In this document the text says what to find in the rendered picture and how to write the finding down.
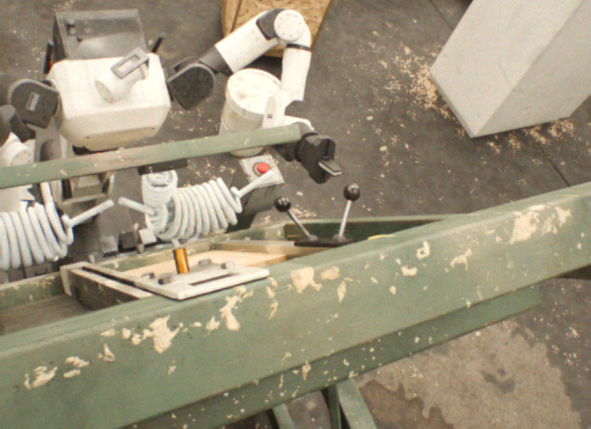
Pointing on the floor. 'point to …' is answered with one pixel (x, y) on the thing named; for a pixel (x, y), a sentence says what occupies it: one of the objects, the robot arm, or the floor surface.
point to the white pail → (247, 104)
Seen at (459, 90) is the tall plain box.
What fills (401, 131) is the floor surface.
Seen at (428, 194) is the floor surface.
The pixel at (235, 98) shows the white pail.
